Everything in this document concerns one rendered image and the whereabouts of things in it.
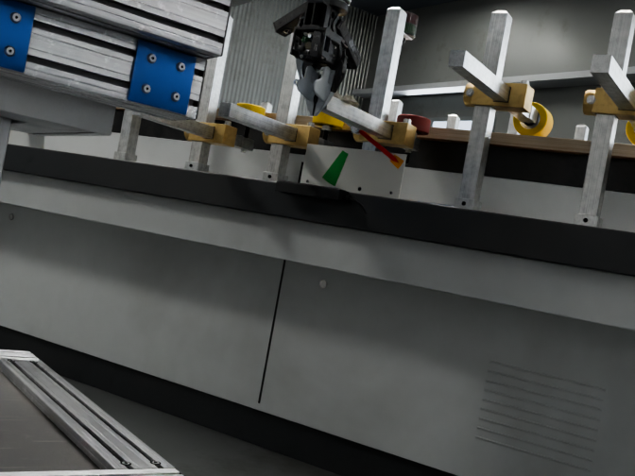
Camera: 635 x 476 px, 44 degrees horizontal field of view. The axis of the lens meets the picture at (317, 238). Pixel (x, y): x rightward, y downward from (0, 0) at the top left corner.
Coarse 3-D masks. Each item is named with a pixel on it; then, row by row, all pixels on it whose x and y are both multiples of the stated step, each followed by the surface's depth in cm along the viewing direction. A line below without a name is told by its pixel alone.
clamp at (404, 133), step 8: (392, 128) 176; (400, 128) 175; (408, 128) 175; (416, 128) 178; (360, 136) 180; (392, 136) 176; (400, 136) 175; (408, 136) 176; (384, 144) 180; (392, 144) 178; (400, 144) 175; (408, 144) 176
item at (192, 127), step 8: (136, 112) 180; (152, 120) 185; (160, 120) 185; (168, 120) 188; (184, 120) 192; (192, 120) 194; (176, 128) 194; (184, 128) 193; (192, 128) 195; (200, 128) 198; (208, 128) 200; (200, 136) 202; (208, 136) 200; (240, 136) 212; (240, 144) 212; (248, 144) 215
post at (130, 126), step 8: (128, 112) 219; (128, 120) 219; (136, 120) 219; (128, 128) 218; (136, 128) 220; (120, 136) 220; (128, 136) 218; (136, 136) 220; (120, 144) 219; (128, 144) 218; (136, 144) 221; (120, 152) 218; (128, 152) 219; (128, 160) 218
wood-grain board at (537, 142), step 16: (320, 128) 211; (432, 128) 192; (448, 128) 190; (496, 144) 184; (512, 144) 182; (528, 144) 180; (544, 144) 178; (560, 144) 176; (576, 144) 174; (624, 144) 169
